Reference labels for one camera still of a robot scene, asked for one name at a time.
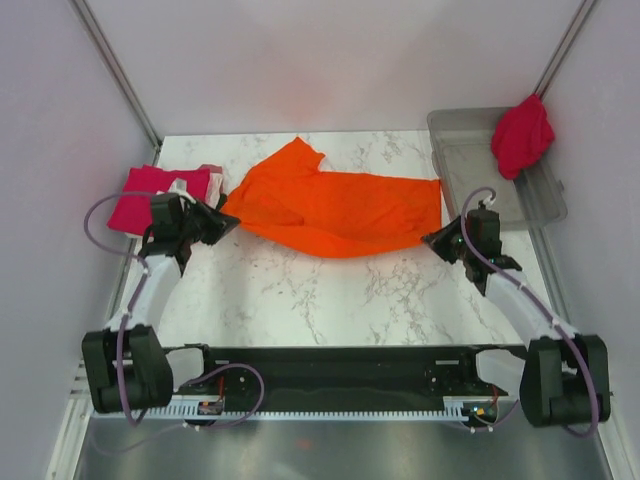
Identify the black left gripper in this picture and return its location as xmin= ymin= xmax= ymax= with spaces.
xmin=178 ymin=198 xmax=239 ymax=247

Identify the orange t shirt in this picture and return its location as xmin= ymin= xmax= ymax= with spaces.
xmin=223 ymin=138 xmax=442 ymax=259

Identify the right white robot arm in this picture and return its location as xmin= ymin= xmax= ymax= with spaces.
xmin=422 ymin=207 xmax=611 ymax=437

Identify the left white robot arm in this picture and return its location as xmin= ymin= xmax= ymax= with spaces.
xmin=81 ymin=192 xmax=240 ymax=426

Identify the stack of folded shirts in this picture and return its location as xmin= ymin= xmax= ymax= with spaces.
xmin=200 ymin=164 xmax=226 ymax=209

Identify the magenta folded t shirt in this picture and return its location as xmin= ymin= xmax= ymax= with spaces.
xmin=107 ymin=165 xmax=210 ymax=236

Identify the clear grey plastic bin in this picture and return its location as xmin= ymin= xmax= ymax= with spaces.
xmin=426 ymin=107 xmax=568 ymax=231

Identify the red crumpled t shirt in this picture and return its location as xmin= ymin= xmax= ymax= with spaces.
xmin=490 ymin=94 xmax=555 ymax=180

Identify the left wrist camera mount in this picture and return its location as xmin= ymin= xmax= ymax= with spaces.
xmin=156 ymin=178 xmax=196 ymax=203

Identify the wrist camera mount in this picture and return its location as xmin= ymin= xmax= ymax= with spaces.
xmin=156 ymin=178 xmax=196 ymax=203
xmin=478 ymin=195 xmax=497 ymax=210

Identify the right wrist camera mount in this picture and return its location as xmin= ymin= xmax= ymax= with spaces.
xmin=478 ymin=195 xmax=497 ymax=210

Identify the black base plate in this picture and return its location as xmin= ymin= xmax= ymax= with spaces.
xmin=178 ymin=345 xmax=507 ymax=411

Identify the white slotted cable duct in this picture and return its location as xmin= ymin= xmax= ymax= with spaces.
xmin=147 ymin=397 xmax=468 ymax=422

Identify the aluminium frame rail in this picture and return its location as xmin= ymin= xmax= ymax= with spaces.
xmin=69 ymin=357 xmax=619 ymax=402

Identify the left aluminium corner rail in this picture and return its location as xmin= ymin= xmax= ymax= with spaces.
xmin=69 ymin=0 xmax=163 ymax=154

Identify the aluminium corner rail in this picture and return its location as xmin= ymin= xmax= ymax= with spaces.
xmin=69 ymin=0 xmax=163 ymax=154
xmin=533 ymin=0 xmax=601 ymax=101

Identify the right aluminium corner rail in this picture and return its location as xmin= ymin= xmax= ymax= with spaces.
xmin=533 ymin=0 xmax=601 ymax=101

